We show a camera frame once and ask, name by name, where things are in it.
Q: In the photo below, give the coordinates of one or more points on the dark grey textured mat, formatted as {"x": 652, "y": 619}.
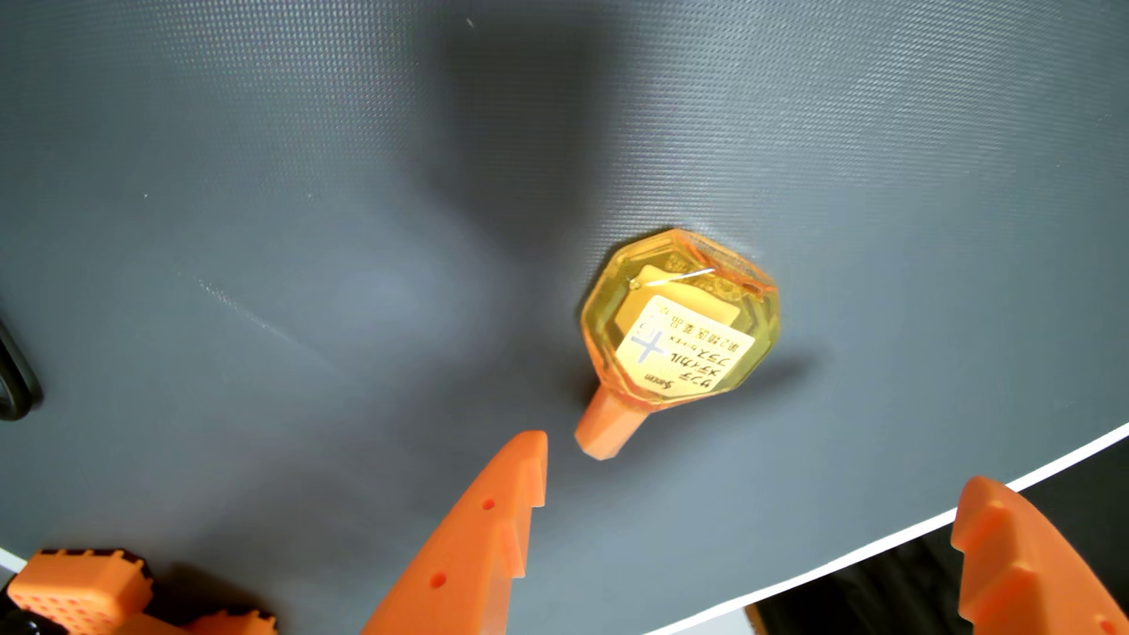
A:
{"x": 309, "y": 220}

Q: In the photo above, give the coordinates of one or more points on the yellow eyedrop bottle orange cap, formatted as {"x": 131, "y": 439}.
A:
{"x": 679, "y": 326}

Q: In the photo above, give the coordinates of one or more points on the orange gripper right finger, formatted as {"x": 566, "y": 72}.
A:
{"x": 1023, "y": 573}

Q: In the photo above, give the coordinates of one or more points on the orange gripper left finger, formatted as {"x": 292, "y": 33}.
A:
{"x": 467, "y": 547}

